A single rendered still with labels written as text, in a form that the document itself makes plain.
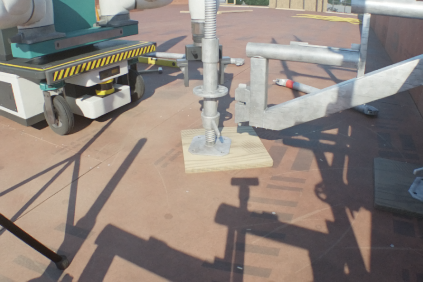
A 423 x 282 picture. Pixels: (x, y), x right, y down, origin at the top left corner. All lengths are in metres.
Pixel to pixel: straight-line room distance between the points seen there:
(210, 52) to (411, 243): 0.82
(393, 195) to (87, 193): 0.95
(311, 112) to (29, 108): 1.16
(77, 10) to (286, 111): 1.12
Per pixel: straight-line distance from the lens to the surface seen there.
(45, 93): 1.35
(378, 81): 0.91
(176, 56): 2.71
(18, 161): 1.29
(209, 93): 1.02
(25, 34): 1.33
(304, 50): 0.91
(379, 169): 1.14
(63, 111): 1.32
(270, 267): 0.73
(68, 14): 1.58
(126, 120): 1.46
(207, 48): 0.99
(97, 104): 1.39
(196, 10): 1.06
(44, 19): 1.32
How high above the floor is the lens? 0.56
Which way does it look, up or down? 24 degrees down
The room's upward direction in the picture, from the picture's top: straight up
